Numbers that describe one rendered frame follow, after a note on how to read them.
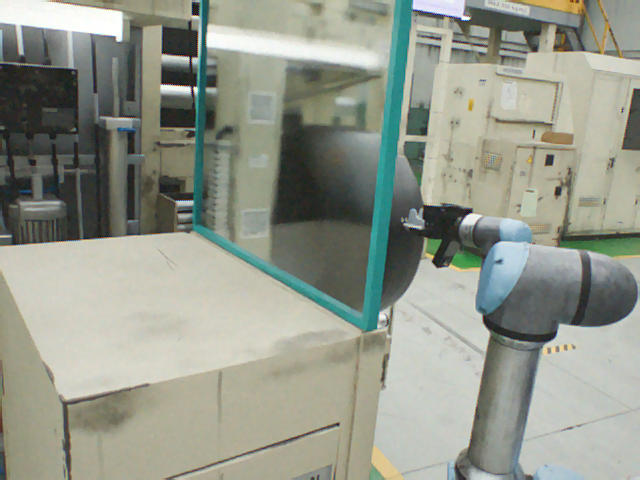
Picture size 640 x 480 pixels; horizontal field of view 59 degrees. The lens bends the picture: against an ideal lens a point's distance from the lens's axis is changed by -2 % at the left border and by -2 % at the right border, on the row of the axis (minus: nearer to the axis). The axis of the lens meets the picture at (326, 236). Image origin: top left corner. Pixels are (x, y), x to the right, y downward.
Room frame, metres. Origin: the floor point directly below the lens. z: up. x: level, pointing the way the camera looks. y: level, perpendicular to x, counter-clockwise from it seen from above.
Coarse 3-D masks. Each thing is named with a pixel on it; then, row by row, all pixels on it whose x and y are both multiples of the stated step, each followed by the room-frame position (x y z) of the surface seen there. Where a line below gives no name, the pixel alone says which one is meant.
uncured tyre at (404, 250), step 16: (400, 160) 1.57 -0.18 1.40; (400, 176) 1.52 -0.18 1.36; (400, 192) 1.49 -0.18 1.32; (416, 192) 1.53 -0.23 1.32; (400, 208) 1.47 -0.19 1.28; (416, 208) 1.51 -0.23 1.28; (400, 240) 1.45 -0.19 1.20; (416, 240) 1.49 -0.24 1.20; (400, 256) 1.46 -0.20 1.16; (416, 256) 1.50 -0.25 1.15; (384, 272) 1.44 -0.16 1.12; (400, 272) 1.47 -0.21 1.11; (416, 272) 1.53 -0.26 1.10; (384, 288) 1.46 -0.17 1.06; (400, 288) 1.51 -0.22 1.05; (384, 304) 1.53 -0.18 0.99
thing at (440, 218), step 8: (424, 208) 1.37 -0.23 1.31; (432, 208) 1.36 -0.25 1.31; (440, 208) 1.34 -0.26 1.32; (448, 208) 1.35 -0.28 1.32; (456, 208) 1.33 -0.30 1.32; (464, 208) 1.30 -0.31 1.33; (472, 208) 1.32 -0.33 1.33; (424, 216) 1.37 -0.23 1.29; (432, 216) 1.35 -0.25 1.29; (440, 216) 1.34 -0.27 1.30; (448, 216) 1.33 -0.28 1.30; (456, 216) 1.31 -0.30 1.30; (464, 216) 1.30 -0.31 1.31; (424, 224) 1.37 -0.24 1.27; (432, 224) 1.35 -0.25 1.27; (440, 224) 1.34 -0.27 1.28; (448, 224) 1.33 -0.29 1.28; (456, 224) 1.29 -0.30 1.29; (432, 232) 1.35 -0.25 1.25; (440, 232) 1.34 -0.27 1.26; (456, 232) 1.28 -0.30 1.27; (456, 240) 1.29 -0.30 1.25
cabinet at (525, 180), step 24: (480, 144) 6.08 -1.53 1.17; (504, 144) 5.76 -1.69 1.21; (528, 144) 5.72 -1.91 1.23; (552, 144) 5.87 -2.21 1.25; (480, 168) 6.03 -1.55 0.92; (504, 168) 5.72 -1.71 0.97; (528, 168) 5.75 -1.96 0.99; (552, 168) 5.90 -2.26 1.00; (480, 192) 5.98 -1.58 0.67; (504, 192) 5.67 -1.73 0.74; (528, 192) 5.77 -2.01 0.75; (552, 192) 5.93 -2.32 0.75; (504, 216) 5.65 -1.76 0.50; (528, 216) 5.79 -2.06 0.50; (552, 216) 5.96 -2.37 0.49; (552, 240) 5.99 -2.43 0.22
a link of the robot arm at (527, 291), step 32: (512, 256) 0.81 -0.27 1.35; (544, 256) 0.81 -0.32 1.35; (576, 256) 0.81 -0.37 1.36; (480, 288) 0.86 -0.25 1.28; (512, 288) 0.79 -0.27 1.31; (544, 288) 0.78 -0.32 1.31; (576, 288) 0.78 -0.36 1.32; (512, 320) 0.79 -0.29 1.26; (544, 320) 0.79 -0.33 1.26; (576, 320) 0.78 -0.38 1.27; (512, 352) 0.81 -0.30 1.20; (480, 384) 0.86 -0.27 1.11; (512, 384) 0.81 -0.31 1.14; (480, 416) 0.84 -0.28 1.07; (512, 416) 0.81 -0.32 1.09; (480, 448) 0.83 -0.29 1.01; (512, 448) 0.82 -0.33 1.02
